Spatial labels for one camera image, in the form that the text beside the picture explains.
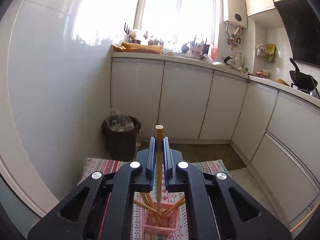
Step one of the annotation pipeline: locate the dark trash bin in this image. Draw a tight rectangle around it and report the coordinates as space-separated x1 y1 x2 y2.
101 114 141 161

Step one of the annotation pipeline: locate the pink perforated utensil holder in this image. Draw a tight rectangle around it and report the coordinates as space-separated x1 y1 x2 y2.
142 201 181 235

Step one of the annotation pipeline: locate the striped patterned tablecloth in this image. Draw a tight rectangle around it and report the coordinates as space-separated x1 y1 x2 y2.
78 157 231 240

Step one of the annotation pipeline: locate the brown floor mat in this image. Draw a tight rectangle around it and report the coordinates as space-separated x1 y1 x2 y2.
170 144 247 171

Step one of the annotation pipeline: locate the black range hood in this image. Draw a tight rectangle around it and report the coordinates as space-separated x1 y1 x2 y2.
274 0 319 67

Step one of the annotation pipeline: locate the black wok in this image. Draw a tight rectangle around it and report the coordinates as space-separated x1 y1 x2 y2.
289 57 319 99

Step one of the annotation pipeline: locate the black gold-tipped chopstick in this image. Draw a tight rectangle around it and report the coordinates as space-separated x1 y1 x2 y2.
290 202 320 233

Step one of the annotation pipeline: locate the utensil basket on counter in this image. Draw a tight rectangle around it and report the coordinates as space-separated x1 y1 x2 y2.
190 36 210 56

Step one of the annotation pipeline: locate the white wall water heater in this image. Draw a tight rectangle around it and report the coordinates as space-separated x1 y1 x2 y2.
222 0 247 29

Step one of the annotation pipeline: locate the wooden chopstick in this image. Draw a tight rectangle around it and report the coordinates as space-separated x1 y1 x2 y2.
164 196 185 212
133 198 158 215
145 193 164 227
139 192 164 227
155 125 164 213
162 199 185 216

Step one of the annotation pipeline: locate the yellow cloth on counter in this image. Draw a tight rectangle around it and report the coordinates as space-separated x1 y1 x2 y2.
112 42 162 55

